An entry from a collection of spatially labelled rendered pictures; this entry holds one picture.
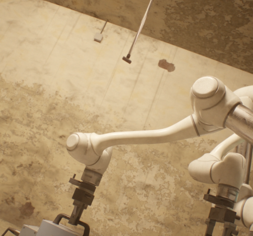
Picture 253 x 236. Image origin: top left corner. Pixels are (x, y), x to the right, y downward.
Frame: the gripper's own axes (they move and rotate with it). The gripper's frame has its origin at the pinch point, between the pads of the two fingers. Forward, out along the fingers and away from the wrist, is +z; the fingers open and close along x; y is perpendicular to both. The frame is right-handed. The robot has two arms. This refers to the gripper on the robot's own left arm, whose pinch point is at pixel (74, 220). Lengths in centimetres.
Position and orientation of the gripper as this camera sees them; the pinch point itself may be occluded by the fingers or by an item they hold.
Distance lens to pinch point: 137.2
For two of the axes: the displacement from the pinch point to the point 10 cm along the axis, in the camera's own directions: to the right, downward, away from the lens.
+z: -3.5, 8.8, -3.2
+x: 2.4, 4.2, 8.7
